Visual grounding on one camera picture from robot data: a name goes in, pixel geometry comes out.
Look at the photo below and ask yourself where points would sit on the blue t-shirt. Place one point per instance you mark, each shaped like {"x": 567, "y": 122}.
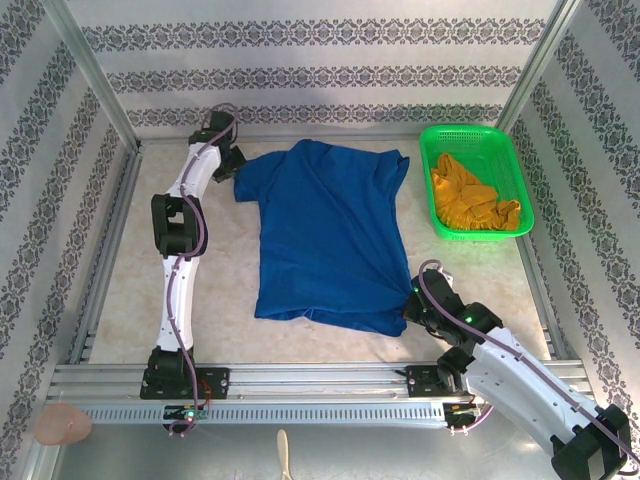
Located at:
{"x": 325, "y": 225}

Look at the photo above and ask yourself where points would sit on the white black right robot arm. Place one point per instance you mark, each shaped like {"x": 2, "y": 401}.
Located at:
{"x": 510, "y": 380}

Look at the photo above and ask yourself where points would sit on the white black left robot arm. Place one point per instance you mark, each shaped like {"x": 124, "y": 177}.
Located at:
{"x": 182, "y": 320}

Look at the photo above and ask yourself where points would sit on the yellow crumpled cloth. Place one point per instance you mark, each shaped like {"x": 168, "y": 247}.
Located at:
{"x": 465, "y": 200}

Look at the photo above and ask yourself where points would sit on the small controller board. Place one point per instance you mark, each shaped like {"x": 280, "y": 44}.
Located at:
{"x": 462, "y": 412}
{"x": 187, "y": 414}

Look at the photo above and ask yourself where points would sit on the green plastic basket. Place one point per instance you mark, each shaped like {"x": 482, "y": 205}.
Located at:
{"x": 505, "y": 150}

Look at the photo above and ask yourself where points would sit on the wooden stick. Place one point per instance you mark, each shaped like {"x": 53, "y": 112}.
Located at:
{"x": 283, "y": 450}

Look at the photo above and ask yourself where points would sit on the pink translucent cup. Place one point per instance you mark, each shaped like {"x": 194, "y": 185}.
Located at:
{"x": 62, "y": 425}

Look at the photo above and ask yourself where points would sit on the thin aluminium wall rail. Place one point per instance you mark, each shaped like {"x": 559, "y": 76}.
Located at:
{"x": 360, "y": 137}

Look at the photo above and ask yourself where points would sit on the wide aluminium base rail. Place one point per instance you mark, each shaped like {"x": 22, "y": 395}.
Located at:
{"x": 310, "y": 372}

